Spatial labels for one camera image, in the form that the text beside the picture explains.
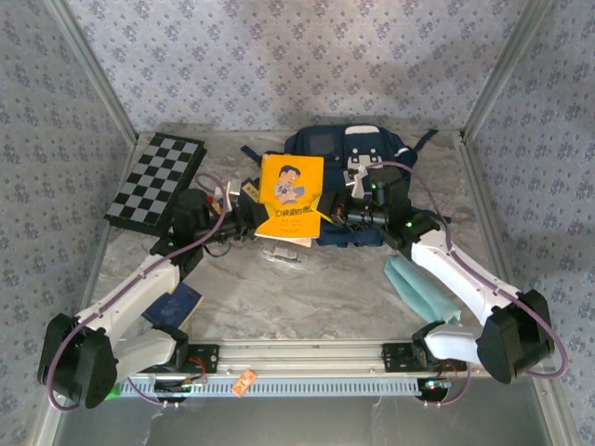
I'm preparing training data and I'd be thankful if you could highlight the clear plastic compass case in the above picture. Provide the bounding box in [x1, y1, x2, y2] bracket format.
[259, 243, 311, 265]

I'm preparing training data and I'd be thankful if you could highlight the aluminium table side rail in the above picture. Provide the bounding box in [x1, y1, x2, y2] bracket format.
[457, 138, 531, 298]

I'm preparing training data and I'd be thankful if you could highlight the aluminium frame post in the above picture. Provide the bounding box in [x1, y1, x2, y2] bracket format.
[458, 0, 555, 143]
[44, 0, 139, 146]

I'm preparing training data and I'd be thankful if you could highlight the yellow cartoon cover book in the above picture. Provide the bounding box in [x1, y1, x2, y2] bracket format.
[254, 153, 325, 241]

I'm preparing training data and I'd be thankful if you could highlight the navy blue backpack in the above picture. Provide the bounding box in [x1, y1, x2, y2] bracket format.
[240, 124, 451, 248]

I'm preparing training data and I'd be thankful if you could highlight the orange paper tag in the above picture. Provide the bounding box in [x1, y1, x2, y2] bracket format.
[231, 369, 258, 399]

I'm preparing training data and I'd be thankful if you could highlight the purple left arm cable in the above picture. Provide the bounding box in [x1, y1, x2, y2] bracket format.
[45, 172, 231, 413]

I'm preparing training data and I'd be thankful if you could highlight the black and grey chessboard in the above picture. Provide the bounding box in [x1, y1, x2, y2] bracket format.
[102, 131, 206, 233]

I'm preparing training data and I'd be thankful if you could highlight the black controller with red wires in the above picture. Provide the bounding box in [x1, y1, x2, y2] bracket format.
[154, 376, 208, 396]

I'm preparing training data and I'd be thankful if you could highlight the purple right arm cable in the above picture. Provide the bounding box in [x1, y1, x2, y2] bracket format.
[360, 160, 569, 411]

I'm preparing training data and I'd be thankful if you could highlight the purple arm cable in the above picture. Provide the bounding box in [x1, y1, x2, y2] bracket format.
[360, 160, 569, 411]
[45, 172, 231, 413]

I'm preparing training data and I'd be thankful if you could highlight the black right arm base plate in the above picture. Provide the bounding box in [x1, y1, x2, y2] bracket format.
[381, 342, 469, 373]

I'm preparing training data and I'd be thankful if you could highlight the grey metal panel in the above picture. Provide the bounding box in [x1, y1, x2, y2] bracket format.
[36, 376, 577, 446]

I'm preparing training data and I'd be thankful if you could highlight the grey slotted cable duct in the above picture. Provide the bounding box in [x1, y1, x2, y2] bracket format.
[111, 376, 427, 399]

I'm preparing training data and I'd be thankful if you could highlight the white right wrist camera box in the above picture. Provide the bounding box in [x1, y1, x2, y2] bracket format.
[343, 162, 374, 199]

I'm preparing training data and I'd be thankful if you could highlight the light blue fabric pouch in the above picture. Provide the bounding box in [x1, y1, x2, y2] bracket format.
[383, 254, 462, 326]

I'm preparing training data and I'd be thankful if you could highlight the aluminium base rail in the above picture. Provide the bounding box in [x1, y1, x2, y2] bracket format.
[50, 338, 557, 377]

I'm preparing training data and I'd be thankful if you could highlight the dark blue gold-print notebook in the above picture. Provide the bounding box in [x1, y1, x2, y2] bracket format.
[141, 282, 205, 334]

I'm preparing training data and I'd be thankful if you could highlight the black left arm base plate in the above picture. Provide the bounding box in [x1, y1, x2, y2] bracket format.
[171, 343, 220, 374]

